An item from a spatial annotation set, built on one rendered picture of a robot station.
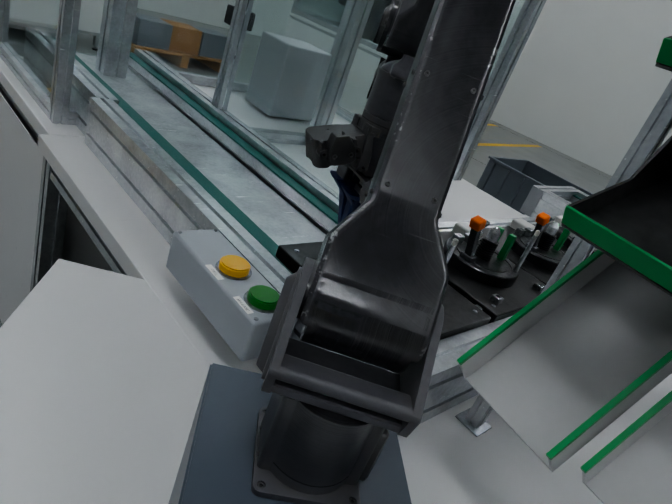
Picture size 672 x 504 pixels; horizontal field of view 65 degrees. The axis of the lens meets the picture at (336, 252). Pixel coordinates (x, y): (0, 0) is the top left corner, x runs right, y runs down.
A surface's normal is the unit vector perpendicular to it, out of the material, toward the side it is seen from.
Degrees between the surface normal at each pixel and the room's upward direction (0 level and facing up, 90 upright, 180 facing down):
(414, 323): 61
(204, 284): 90
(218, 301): 90
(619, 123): 90
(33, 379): 0
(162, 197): 90
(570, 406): 45
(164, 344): 0
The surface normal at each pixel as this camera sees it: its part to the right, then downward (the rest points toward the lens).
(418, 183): 0.06, 0.04
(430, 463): 0.33, -0.84
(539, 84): -0.63, 0.15
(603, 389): -0.34, -0.61
